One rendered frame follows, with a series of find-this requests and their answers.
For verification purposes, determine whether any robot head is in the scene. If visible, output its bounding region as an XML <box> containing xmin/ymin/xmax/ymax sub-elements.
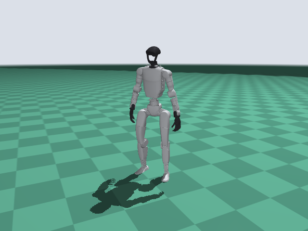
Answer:
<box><xmin>146</xmin><ymin>46</ymin><xmax>161</xmax><ymax>68</ymax></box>

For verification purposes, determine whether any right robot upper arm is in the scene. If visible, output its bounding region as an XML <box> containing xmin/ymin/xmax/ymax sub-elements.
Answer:
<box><xmin>133</xmin><ymin>67</ymin><xmax>144</xmax><ymax>92</ymax></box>

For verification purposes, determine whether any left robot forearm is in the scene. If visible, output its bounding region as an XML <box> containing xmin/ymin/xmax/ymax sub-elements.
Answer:
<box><xmin>170</xmin><ymin>90</ymin><xmax>180</xmax><ymax>116</ymax></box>

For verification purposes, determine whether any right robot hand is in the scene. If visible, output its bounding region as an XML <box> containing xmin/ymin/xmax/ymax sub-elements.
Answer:
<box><xmin>129</xmin><ymin>104</ymin><xmax>135</xmax><ymax>123</ymax></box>

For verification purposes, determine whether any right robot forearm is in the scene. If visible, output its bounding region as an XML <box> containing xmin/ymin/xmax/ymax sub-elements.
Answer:
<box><xmin>130</xmin><ymin>91</ymin><xmax>139</xmax><ymax>108</ymax></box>

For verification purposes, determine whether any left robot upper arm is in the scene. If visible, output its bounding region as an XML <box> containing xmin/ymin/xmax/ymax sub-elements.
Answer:
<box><xmin>161</xmin><ymin>69</ymin><xmax>175</xmax><ymax>98</ymax></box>

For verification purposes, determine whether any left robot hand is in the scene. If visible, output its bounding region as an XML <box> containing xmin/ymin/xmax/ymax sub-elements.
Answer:
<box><xmin>172</xmin><ymin>111</ymin><xmax>181</xmax><ymax>131</ymax></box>

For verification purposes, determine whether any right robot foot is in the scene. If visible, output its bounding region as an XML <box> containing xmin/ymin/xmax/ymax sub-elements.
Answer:
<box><xmin>134</xmin><ymin>165</ymin><xmax>149</xmax><ymax>175</ymax></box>

